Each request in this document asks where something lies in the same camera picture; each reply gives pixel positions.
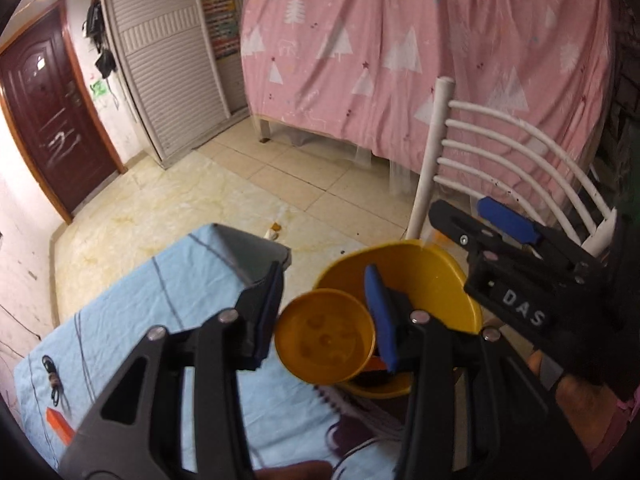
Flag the dark cluttered furniture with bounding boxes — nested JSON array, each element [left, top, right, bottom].
[[590, 60, 640, 221]]

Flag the colourful wall poster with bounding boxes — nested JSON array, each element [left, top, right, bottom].
[[201, 0, 236, 61]]

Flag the dark hanging clothes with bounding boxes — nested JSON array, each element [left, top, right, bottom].
[[86, 0, 106, 38]]

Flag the yellow plastic trash bin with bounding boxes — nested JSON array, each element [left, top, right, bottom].
[[312, 241, 484, 400]]

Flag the white slatted chair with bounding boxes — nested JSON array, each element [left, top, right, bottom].
[[402, 76, 618, 256]]

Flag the light blue printed tablecloth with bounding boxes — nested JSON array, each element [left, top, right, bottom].
[[12, 223, 416, 480]]

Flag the pink cloth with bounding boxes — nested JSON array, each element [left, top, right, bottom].
[[615, 392, 640, 441]]

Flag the white lace bed skirt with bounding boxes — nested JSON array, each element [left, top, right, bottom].
[[272, 125, 426, 196]]

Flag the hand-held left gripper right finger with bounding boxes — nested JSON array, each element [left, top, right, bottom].
[[364, 264, 596, 480]]

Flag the person's left hand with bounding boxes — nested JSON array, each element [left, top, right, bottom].
[[255, 460, 335, 480]]

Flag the small orange bowl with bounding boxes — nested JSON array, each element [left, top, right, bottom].
[[274, 288, 377, 386]]

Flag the black cord trinket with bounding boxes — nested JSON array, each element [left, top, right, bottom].
[[41, 355, 66, 408]]

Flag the pink tree-print bed sheet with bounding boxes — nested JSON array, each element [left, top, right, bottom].
[[240, 0, 618, 211]]

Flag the person's right forearm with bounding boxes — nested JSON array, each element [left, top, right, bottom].
[[529, 349, 621, 466]]

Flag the small black hanging bag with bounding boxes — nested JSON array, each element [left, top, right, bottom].
[[95, 49, 117, 79]]

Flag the orange flat box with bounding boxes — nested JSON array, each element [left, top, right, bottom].
[[45, 406, 75, 443]]

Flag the dark red wooden door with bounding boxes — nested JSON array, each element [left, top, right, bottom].
[[0, 0, 126, 226]]

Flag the white louvered wardrobe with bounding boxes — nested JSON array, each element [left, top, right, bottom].
[[97, 0, 251, 170]]

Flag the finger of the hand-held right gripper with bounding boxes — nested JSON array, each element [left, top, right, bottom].
[[476, 196, 601, 266], [428, 199, 546, 271]]

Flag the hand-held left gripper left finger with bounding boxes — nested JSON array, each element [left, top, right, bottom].
[[59, 260, 286, 480]]

